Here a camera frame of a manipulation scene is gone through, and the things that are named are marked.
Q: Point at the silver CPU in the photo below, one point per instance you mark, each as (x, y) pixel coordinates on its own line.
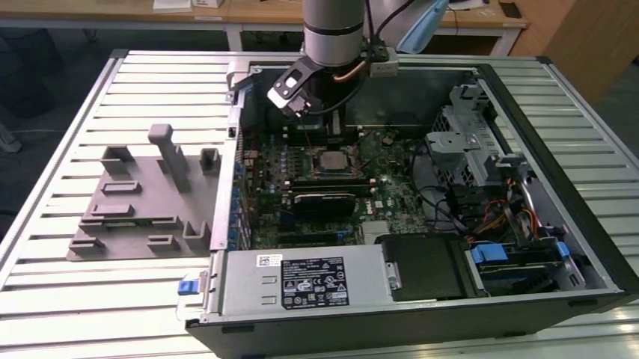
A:
(334, 160)

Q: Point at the CPU socket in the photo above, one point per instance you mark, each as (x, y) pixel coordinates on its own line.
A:
(316, 161)

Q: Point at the pale blue teach pendant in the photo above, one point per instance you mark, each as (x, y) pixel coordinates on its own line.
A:
(422, 31)

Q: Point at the silver drive cage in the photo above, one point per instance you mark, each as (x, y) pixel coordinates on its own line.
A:
(464, 119)

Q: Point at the green motherboard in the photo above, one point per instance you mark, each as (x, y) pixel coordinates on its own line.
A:
(399, 194)

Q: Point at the black shrouded card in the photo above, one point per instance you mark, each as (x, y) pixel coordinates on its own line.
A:
(324, 207)

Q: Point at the white box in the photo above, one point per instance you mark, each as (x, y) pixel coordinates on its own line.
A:
(172, 4)
(207, 3)

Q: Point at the silver chipset heatsink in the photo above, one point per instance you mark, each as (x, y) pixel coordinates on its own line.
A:
(379, 229)

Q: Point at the small black device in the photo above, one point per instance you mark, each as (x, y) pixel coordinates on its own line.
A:
(510, 10)

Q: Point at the grey parts rack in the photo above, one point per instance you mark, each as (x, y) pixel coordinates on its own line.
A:
(144, 209)

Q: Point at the light wooden desk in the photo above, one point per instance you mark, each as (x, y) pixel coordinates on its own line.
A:
(100, 15)

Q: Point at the black plastic bay cover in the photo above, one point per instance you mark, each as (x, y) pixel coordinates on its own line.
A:
(430, 265)

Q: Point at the wooden cabinet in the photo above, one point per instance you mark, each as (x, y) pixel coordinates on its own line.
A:
(588, 37)

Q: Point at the hard disk in blue carrier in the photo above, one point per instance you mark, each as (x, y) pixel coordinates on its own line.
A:
(487, 254)

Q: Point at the silver power supply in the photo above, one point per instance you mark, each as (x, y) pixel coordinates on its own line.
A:
(250, 288)

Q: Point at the blue case latch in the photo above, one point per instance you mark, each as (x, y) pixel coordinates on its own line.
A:
(187, 287)

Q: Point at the black chair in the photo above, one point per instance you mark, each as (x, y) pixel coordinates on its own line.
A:
(29, 75)

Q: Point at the black PC case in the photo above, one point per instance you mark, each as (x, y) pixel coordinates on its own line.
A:
(399, 333)

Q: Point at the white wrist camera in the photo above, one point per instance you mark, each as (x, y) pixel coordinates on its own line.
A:
(287, 91)

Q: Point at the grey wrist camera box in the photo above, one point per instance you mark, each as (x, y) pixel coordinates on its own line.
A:
(384, 68)

